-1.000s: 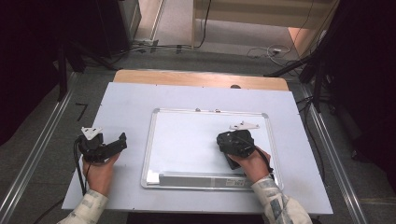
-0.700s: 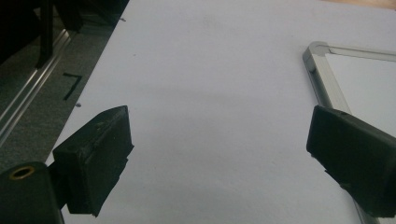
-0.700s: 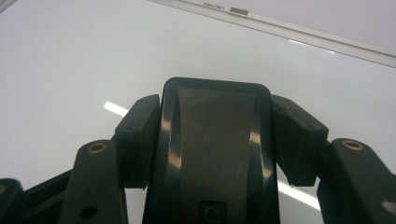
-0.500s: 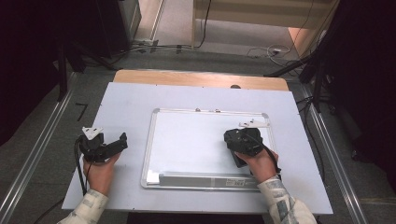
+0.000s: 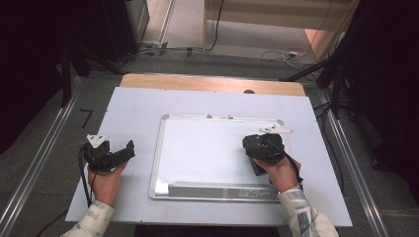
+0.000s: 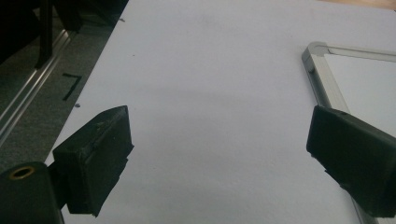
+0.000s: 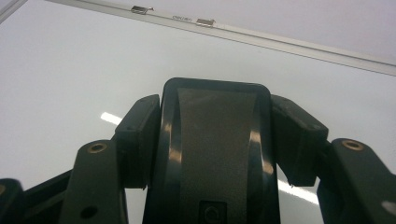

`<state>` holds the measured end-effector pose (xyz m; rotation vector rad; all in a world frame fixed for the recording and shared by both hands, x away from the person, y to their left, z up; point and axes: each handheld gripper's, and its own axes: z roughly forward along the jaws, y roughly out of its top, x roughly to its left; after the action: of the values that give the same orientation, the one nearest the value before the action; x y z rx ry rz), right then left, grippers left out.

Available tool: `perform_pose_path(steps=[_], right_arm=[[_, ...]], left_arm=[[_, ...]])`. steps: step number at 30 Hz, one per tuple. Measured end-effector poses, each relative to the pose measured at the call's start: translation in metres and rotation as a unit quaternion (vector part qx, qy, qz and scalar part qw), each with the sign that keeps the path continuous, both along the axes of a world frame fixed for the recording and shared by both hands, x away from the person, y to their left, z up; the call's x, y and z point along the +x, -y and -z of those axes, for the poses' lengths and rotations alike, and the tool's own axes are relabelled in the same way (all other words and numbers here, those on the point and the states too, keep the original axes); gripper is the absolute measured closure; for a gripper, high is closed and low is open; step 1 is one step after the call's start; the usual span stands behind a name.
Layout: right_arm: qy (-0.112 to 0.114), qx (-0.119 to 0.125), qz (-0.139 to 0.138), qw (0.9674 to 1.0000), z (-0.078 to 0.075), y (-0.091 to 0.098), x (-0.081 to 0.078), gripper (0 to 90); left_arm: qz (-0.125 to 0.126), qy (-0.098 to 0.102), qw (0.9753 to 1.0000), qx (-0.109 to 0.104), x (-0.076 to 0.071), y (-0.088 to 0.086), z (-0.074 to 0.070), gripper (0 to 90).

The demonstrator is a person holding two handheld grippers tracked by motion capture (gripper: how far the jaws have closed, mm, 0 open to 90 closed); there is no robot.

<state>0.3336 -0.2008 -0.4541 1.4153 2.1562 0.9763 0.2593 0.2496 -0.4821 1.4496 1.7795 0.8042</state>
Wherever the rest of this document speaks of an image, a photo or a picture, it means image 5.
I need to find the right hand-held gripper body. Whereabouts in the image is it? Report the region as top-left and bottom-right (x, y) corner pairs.
(242, 123), (295, 166)

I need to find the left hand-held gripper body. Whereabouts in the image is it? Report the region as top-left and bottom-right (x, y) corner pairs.
(80, 132), (128, 173)

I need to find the whiteboard with metal frame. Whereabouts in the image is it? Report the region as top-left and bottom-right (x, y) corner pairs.
(148, 114), (292, 202)

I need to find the person's right hand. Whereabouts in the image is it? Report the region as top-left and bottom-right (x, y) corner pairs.
(253, 156), (302, 194)

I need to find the person's left hand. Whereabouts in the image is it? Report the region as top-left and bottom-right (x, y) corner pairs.
(86, 160), (129, 209)

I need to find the white table cover sheet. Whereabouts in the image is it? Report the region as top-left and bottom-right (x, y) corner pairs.
(64, 86), (354, 228)

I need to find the wooden table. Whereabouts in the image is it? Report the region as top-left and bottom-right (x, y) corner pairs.
(120, 73), (307, 98)

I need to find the black stand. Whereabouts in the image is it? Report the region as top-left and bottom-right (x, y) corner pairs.
(279, 0), (362, 120)
(59, 41), (126, 109)

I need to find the black cabinet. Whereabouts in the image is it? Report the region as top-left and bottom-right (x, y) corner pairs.
(98, 0), (151, 63)

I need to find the light wooden cabinet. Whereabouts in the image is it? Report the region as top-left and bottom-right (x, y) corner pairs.
(202, 0), (361, 60)

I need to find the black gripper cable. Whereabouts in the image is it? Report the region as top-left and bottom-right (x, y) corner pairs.
(263, 137), (304, 185)
(77, 145), (98, 209)

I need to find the metal floor rail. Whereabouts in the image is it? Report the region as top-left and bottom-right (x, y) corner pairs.
(316, 88), (392, 237)
(0, 76), (84, 231)

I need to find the white floor cable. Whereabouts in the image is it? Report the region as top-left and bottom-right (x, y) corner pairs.
(260, 46), (311, 64)

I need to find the black floor cable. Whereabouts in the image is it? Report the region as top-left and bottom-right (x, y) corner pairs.
(126, 0), (226, 60)

